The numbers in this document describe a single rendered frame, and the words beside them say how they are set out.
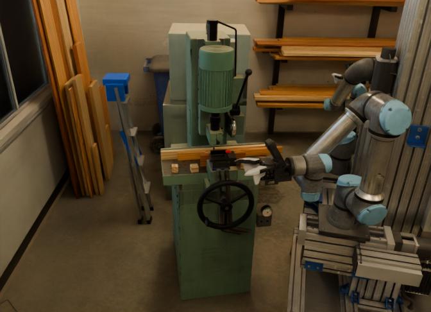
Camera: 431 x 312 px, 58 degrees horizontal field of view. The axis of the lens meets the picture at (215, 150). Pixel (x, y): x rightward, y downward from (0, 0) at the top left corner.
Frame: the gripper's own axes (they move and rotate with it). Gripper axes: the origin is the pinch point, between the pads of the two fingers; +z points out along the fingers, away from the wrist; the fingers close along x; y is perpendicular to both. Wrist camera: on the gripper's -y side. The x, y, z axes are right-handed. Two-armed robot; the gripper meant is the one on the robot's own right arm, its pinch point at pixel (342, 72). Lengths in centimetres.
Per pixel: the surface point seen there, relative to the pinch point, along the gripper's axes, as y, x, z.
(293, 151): 123, -10, 128
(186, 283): 95, -115, -77
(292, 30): 4, 2, 177
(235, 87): -11, -73, -39
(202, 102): -13, -91, -63
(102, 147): 63, -192, 63
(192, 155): 18, -101, -61
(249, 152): 22, -69, -56
